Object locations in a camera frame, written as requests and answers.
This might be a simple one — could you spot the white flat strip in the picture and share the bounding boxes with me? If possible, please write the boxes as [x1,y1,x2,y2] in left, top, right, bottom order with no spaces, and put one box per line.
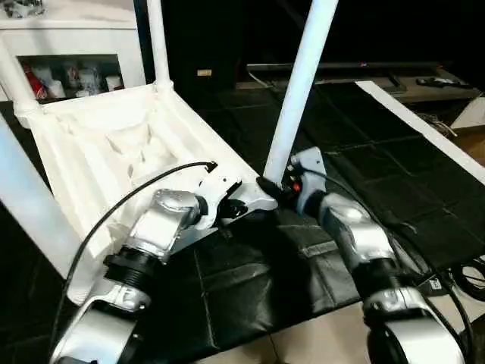
[355,80,485,187]

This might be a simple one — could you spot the white plastic table top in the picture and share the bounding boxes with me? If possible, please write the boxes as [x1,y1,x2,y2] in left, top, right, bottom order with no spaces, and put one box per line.
[27,82,280,306]

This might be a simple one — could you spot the white low furniture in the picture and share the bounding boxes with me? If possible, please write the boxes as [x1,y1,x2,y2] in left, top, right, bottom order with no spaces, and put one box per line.
[450,94,485,132]

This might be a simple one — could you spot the grey object on cabinet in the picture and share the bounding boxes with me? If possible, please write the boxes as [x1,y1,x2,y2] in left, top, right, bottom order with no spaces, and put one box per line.
[2,0,45,20]

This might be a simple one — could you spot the black flat monitor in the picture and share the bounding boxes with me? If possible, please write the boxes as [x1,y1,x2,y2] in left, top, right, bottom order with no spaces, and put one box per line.
[246,61,446,79]

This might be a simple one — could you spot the black remote control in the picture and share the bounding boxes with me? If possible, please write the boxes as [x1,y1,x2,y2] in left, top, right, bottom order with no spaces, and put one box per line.
[415,75,473,89]

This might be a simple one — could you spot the white glass-door cabinet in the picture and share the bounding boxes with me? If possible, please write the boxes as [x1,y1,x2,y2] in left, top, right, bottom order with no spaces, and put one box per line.
[0,0,148,104]

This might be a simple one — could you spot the black mat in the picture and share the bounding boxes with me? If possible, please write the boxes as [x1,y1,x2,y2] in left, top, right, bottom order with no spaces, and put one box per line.
[0,76,485,364]

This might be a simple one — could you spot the white plastic table leg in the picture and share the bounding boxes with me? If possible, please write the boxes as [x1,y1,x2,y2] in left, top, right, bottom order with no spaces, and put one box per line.
[0,39,41,127]
[145,0,176,94]
[261,0,341,187]
[0,114,83,284]

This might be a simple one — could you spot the black cabinet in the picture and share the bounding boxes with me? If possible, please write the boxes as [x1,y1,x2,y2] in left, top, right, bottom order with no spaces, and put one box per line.
[135,0,485,89]

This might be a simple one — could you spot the black cable coil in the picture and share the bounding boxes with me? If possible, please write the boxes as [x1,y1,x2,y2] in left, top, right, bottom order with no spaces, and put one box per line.
[450,257,485,302]

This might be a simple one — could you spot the black power adapter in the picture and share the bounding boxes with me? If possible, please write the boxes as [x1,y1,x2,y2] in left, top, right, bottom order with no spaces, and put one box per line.
[424,276,449,294]

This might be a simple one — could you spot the tangled light cables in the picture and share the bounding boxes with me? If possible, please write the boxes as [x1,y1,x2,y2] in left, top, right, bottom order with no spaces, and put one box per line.
[416,111,460,139]

